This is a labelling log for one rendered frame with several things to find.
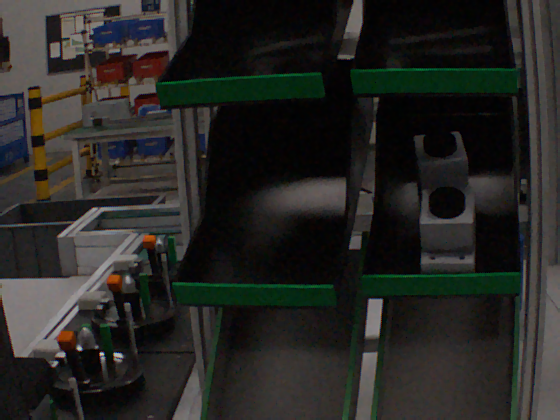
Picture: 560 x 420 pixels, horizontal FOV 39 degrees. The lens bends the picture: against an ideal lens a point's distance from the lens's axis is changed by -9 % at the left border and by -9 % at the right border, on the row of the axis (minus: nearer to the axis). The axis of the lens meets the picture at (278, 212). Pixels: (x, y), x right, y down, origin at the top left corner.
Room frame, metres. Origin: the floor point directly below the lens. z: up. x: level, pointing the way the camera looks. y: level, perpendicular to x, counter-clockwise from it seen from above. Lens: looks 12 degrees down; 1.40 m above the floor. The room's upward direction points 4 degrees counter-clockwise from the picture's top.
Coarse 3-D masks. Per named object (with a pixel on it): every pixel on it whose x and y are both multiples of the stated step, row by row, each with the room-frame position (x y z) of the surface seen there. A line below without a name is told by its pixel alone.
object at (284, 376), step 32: (352, 256) 0.79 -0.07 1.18; (352, 288) 0.77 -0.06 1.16; (224, 320) 0.74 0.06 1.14; (256, 320) 0.77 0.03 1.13; (288, 320) 0.76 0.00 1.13; (320, 320) 0.75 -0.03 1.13; (352, 320) 0.74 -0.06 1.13; (224, 352) 0.73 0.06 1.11; (256, 352) 0.74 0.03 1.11; (288, 352) 0.74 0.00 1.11; (320, 352) 0.73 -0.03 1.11; (352, 352) 0.68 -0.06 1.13; (224, 384) 0.72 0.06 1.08; (256, 384) 0.72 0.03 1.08; (288, 384) 0.71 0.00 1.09; (320, 384) 0.70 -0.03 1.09; (352, 384) 0.66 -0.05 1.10; (224, 416) 0.70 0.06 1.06; (256, 416) 0.69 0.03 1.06; (288, 416) 0.69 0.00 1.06; (320, 416) 0.68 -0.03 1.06; (352, 416) 0.66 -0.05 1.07
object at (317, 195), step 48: (336, 96) 0.86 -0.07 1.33; (240, 144) 0.84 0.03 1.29; (288, 144) 0.84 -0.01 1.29; (336, 144) 0.83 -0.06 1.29; (240, 192) 0.78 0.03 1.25; (288, 192) 0.77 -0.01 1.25; (336, 192) 0.76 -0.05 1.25; (192, 240) 0.70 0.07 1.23; (240, 240) 0.72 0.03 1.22; (288, 240) 0.71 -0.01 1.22; (336, 240) 0.70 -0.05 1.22; (192, 288) 0.64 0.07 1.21; (240, 288) 0.63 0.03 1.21; (288, 288) 0.62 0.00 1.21; (336, 288) 0.63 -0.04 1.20
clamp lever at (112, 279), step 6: (108, 276) 1.16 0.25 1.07; (114, 276) 1.16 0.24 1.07; (120, 276) 1.17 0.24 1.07; (108, 282) 1.15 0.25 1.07; (114, 282) 1.15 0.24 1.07; (120, 282) 1.16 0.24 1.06; (108, 288) 1.16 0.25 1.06; (114, 288) 1.15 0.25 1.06; (120, 288) 1.16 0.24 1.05; (114, 294) 1.16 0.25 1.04; (120, 294) 1.16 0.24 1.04; (114, 300) 1.17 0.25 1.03; (120, 300) 1.17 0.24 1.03; (120, 306) 1.17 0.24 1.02; (120, 312) 1.18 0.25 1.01; (120, 318) 1.18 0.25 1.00
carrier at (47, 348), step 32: (128, 320) 1.02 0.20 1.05; (32, 352) 1.08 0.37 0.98; (96, 352) 0.99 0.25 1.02; (64, 384) 0.95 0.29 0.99; (96, 384) 0.95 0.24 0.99; (128, 384) 0.95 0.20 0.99; (160, 384) 0.99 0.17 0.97; (64, 416) 0.89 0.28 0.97; (96, 416) 0.89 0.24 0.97; (128, 416) 0.89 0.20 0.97; (160, 416) 0.89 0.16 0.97
